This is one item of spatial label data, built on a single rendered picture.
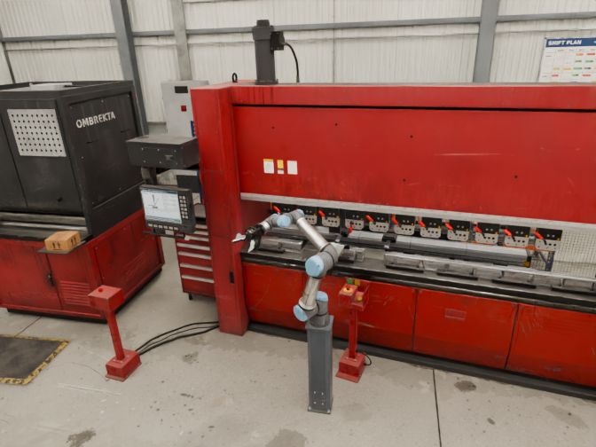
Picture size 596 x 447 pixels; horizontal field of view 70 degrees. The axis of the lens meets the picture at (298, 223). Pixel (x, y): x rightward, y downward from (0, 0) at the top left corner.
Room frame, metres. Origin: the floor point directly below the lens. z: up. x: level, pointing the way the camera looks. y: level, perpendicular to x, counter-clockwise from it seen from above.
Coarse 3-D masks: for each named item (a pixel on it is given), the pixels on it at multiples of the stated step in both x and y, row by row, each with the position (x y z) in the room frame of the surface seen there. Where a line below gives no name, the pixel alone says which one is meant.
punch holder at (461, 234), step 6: (450, 222) 2.94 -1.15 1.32; (456, 222) 2.92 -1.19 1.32; (462, 222) 2.91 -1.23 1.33; (468, 222) 2.89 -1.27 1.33; (456, 228) 2.92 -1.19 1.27; (462, 228) 2.91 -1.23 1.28; (468, 228) 2.89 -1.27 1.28; (450, 234) 2.93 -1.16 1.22; (456, 234) 2.93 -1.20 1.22; (462, 234) 2.90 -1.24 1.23; (468, 234) 2.89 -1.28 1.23; (462, 240) 2.90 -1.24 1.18
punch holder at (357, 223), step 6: (348, 210) 3.21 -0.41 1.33; (354, 210) 3.19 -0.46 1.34; (360, 210) 3.18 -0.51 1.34; (348, 216) 3.21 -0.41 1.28; (354, 216) 3.20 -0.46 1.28; (360, 216) 3.18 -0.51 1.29; (348, 222) 3.21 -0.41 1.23; (354, 222) 3.19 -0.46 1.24; (360, 222) 3.17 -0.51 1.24; (354, 228) 3.19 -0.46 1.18; (360, 228) 3.17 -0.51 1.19
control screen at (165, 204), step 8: (144, 192) 3.20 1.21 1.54; (152, 192) 3.17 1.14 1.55; (160, 192) 3.14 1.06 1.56; (168, 192) 3.12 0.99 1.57; (144, 200) 3.21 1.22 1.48; (152, 200) 3.18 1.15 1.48; (160, 200) 3.15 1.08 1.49; (168, 200) 3.12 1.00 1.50; (176, 200) 3.09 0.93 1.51; (152, 208) 3.18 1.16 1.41; (160, 208) 3.15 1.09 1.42; (168, 208) 3.13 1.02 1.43; (176, 208) 3.09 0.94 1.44; (152, 216) 3.19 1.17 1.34; (160, 216) 3.16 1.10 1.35; (168, 216) 3.13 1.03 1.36; (176, 216) 3.10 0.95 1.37
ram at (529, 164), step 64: (256, 128) 3.48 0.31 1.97; (320, 128) 3.29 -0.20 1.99; (384, 128) 3.12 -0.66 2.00; (448, 128) 2.97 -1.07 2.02; (512, 128) 2.83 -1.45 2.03; (576, 128) 2.70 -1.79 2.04; (256, 192) 3.50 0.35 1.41; (320, 192) 3.30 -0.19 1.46; (384, 192) 3.11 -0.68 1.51; (448, 192) 2.95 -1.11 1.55; (512, 192) 2.80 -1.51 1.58; (576, 192) 2.67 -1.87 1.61
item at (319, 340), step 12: (312, 336) 2.43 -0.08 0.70; (324, 336) 2.41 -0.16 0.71; (312, 348) 2.43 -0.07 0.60; (324, 348) 2.41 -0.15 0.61; (312, 360) 2.43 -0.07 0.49; (324, 360) 2.41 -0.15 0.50; (312, 372) 2.43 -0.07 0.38; (324, 372) 2.41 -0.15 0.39; (312, 384) 2.43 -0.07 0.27; (324, 384) 2.41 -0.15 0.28; (312, 396) 2.43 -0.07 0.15; (324, 396) 2.41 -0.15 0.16; (312, 408) 2.43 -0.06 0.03; (324, 408) 2.41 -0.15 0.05
